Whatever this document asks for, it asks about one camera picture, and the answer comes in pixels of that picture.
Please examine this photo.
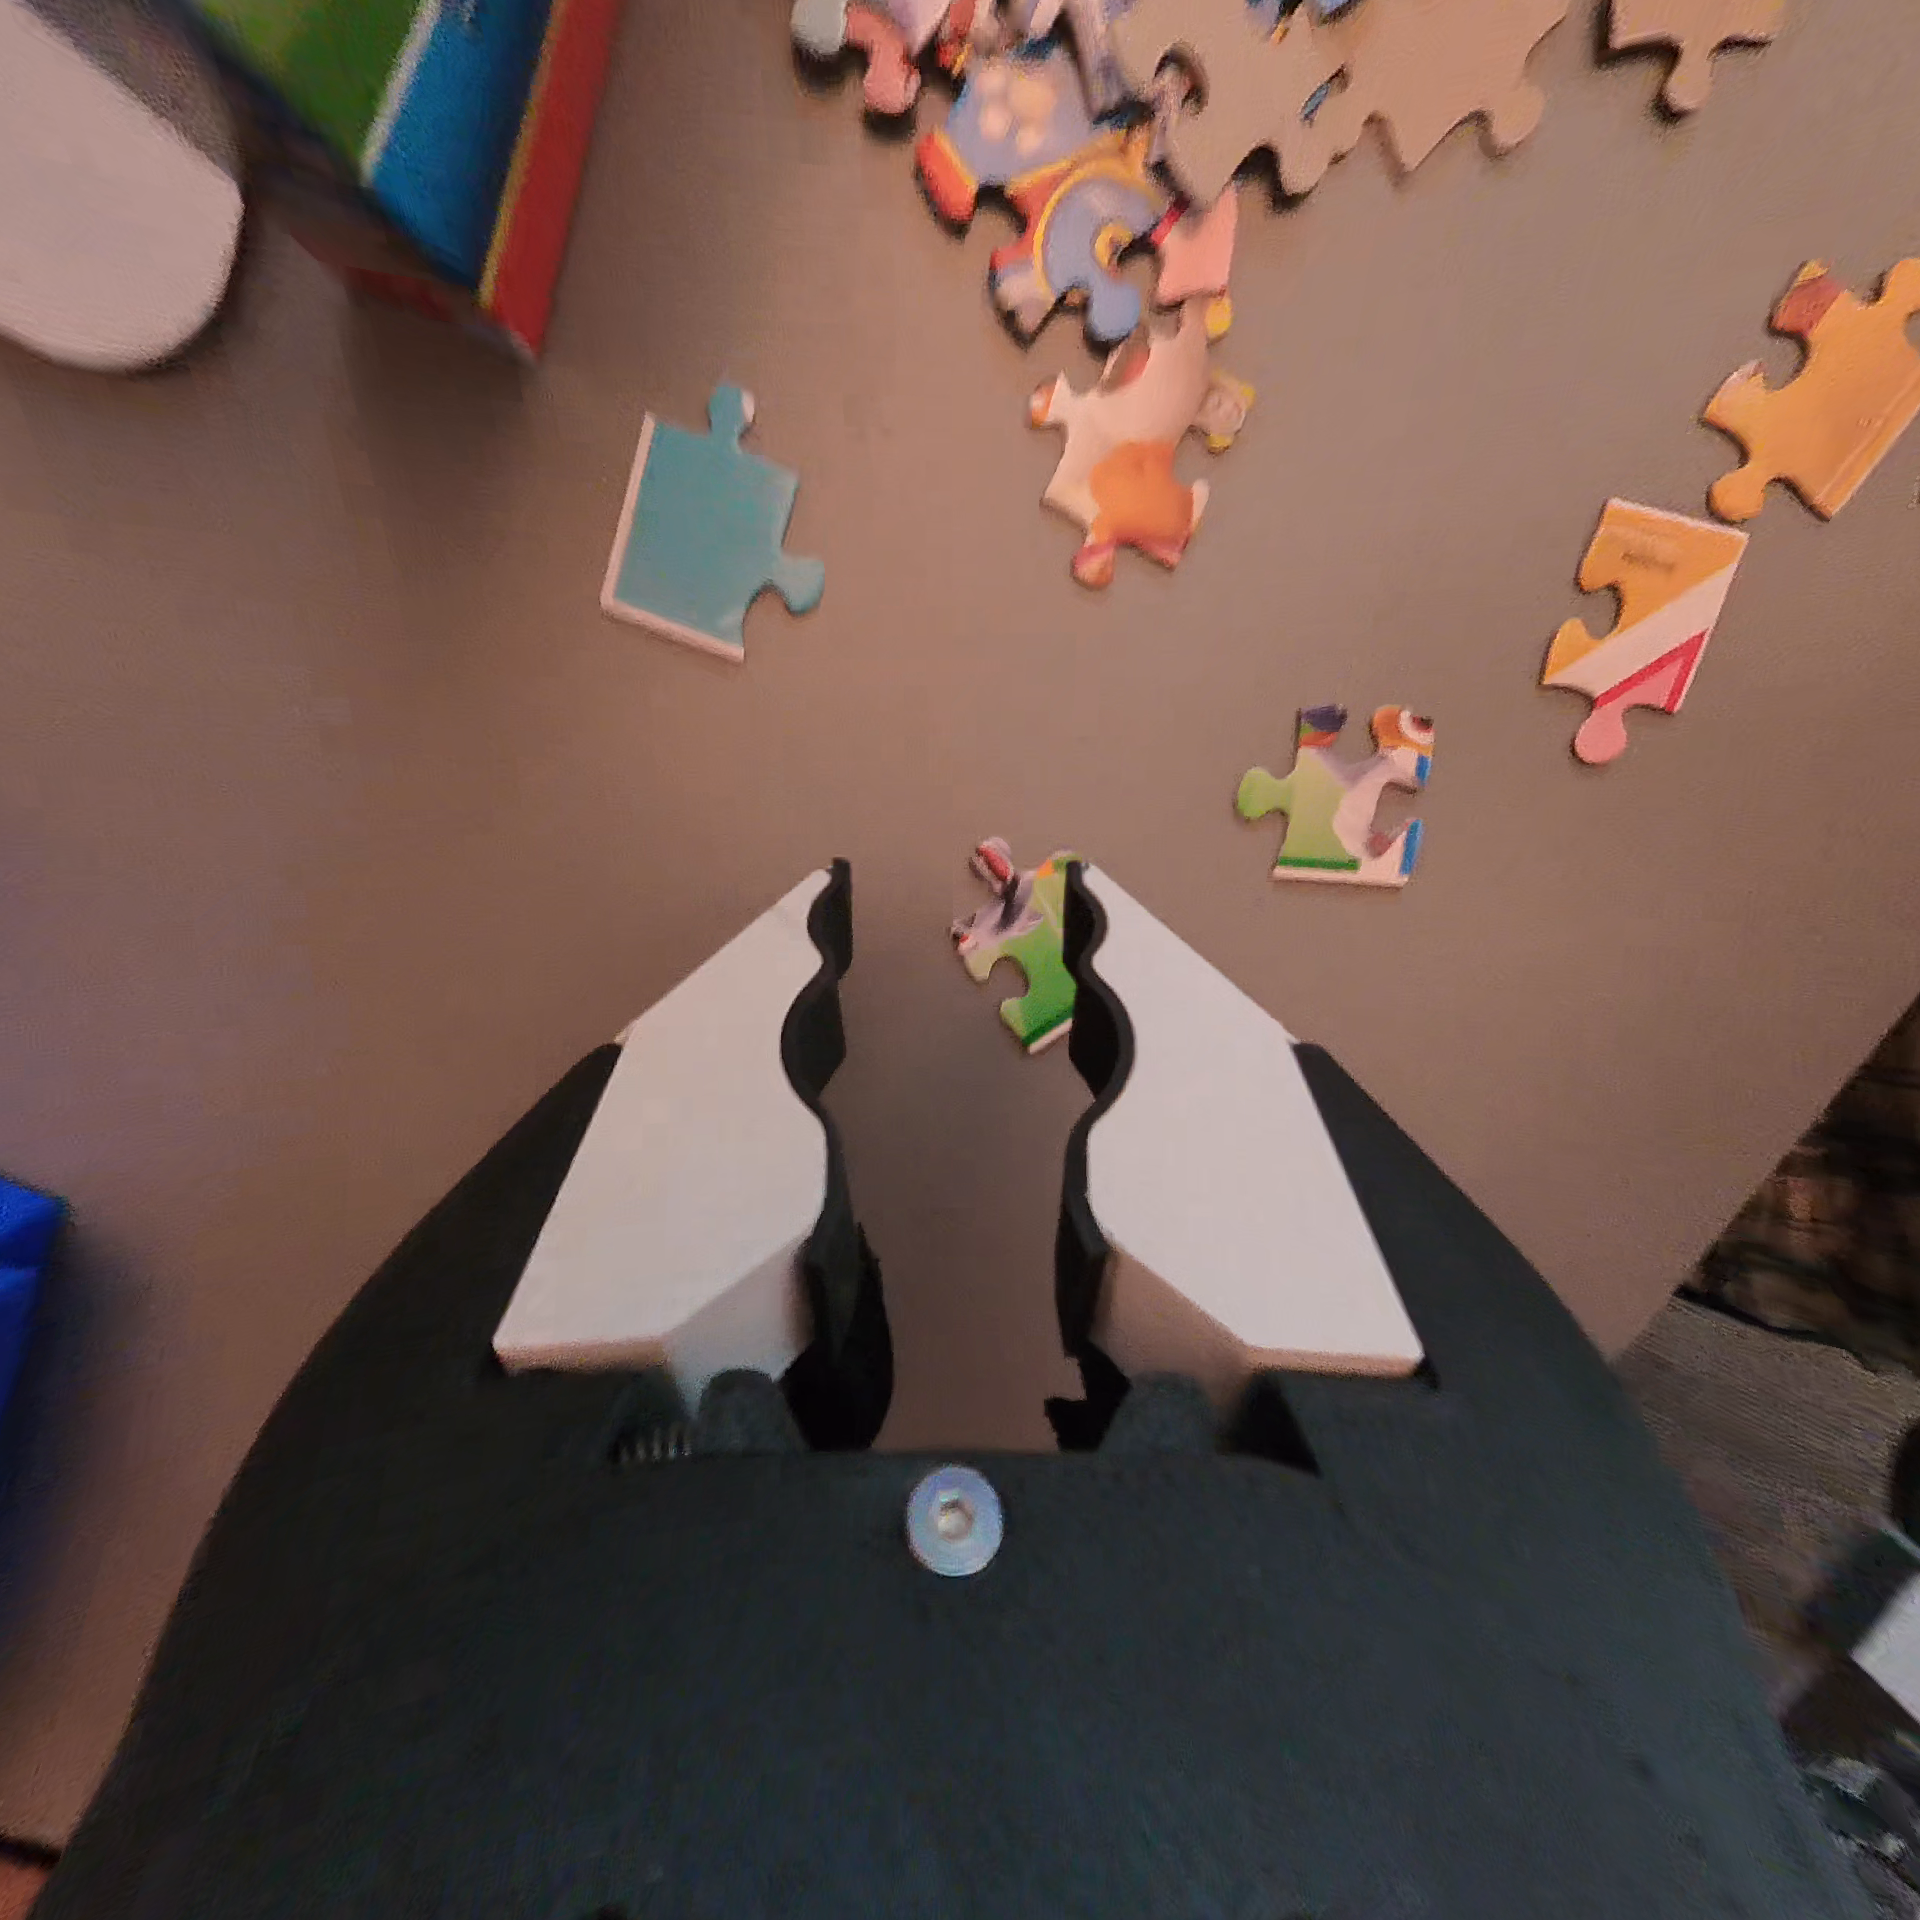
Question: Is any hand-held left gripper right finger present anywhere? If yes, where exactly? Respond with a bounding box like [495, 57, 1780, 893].
[1045, 860, 1426, 1451]

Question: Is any orange striped puzzle piece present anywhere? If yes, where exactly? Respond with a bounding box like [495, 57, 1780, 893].
[1540, 496, 1750, 766]

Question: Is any blue paw print puzzle piece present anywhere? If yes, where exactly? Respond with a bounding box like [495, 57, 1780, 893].
[918, 60, 1202, 344]

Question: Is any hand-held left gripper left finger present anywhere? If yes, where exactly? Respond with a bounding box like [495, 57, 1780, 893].
[489, 860, 894, 1451]

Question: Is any small heap of puzzle pieces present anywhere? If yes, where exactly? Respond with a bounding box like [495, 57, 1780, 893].
[793, 0, 1784, 346]

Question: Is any blue plastic bin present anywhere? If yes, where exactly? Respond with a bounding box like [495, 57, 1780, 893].
[0, 1179, 66, 1498]

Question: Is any plain teal puzzle piece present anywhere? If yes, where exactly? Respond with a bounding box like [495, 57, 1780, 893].
[598, 384, 830, 662]

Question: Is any colourful cardboard puzzle box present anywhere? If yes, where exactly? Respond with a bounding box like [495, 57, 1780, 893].
[192, 0, 623, 363]

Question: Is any green grey bird puzzle piece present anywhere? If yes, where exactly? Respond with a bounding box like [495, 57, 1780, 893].
[947, 834, 1087, 1056]

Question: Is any plain orange puzzle piece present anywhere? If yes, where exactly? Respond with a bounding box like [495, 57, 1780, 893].
[1701, 256, 1920, 524]

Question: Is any orange white puzzle piece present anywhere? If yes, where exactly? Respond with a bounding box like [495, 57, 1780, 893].
[1027, 311, 1256, 590]

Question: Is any green white puzzle piece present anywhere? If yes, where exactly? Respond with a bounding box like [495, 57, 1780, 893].
[1232, 708, 1440, 893]

